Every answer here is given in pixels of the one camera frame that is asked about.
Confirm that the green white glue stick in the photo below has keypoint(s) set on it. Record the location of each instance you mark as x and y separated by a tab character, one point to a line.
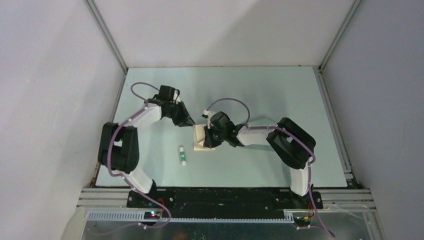
182	156

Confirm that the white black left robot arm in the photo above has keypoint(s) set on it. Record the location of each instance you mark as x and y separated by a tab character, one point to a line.
119	142

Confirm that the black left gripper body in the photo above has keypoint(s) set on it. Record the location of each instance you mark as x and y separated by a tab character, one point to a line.
177	112

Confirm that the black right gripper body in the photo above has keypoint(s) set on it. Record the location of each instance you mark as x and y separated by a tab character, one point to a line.
221	136

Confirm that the controller board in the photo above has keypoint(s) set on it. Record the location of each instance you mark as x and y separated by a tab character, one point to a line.
152	215
302	221

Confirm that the left controller board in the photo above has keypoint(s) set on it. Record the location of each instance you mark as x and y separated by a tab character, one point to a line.
152	215

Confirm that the right controller board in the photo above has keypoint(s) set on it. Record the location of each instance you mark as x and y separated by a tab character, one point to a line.
302	221

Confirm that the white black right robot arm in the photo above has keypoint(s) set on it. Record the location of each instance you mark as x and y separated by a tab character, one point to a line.
293	145

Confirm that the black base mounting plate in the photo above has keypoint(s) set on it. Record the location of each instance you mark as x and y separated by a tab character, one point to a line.
223	203

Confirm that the aluminium frame rail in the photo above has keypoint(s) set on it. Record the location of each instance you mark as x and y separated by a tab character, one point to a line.
333	199

